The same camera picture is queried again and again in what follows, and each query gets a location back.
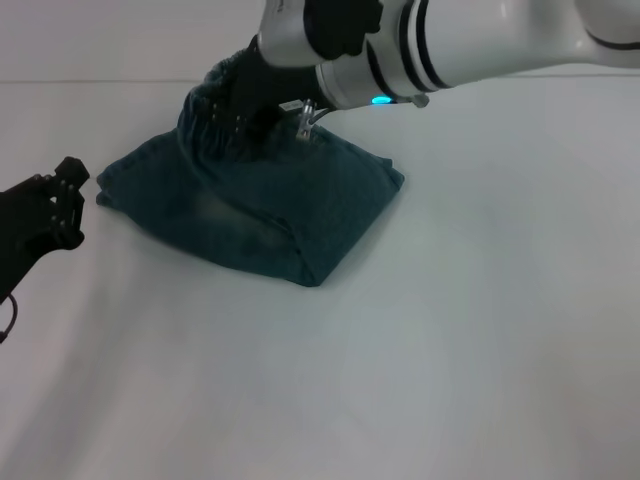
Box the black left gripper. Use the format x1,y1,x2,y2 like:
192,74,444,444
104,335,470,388
0,155,92,302

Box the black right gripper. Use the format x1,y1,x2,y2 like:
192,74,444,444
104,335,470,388
209,35,302,151

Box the blue denim shorts with print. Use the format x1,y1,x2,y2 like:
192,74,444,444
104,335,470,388
94,48,407,289

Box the right gripper cable with plug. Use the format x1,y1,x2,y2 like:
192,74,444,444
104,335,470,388
294,98,332,142

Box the gripper cable with plug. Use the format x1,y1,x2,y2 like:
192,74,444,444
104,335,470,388
294,98,332,142
0,293,19,345

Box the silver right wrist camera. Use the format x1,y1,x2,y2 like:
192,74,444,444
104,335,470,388
256,0,382,70

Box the left gripper cable with plug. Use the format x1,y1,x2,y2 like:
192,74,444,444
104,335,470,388
0,293,19,345

